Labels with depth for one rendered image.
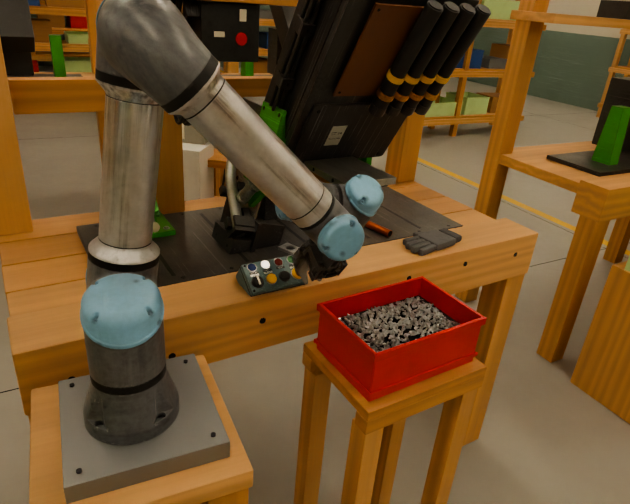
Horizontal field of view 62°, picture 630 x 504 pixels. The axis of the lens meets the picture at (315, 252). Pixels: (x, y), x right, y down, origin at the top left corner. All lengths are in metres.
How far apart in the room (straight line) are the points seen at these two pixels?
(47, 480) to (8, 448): 1.34
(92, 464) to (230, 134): 0.53
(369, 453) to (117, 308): 0.64
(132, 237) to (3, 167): 0.76
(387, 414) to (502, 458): 1.19
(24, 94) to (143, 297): 0.95
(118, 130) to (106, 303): 0.26
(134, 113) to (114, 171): 0.10
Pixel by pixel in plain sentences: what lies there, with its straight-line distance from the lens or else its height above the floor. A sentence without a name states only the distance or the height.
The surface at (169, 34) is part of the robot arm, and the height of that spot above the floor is 1.48.
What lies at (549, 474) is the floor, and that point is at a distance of 2.31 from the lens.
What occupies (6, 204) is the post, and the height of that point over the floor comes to 0.97.
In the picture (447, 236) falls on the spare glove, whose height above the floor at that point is 0.92.
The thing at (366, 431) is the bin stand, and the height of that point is 0.75.
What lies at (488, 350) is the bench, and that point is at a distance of 1.99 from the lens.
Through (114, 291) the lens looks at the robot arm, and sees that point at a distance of 0.85.
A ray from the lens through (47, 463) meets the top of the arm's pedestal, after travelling 0.98.
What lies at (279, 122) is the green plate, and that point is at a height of 1.24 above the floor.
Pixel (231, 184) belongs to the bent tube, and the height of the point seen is 1.05.
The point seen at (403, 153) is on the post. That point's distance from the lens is 2.14.
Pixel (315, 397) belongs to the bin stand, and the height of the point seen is 0.67.
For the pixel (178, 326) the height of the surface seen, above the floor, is 0.87.
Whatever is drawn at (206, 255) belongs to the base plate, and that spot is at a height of 0.90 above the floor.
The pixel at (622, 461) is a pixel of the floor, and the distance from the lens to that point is 2.51.
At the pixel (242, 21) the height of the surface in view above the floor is 1.45.
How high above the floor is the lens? 1.54
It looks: 26 degrees down
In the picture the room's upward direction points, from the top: 5 degrees clockwise
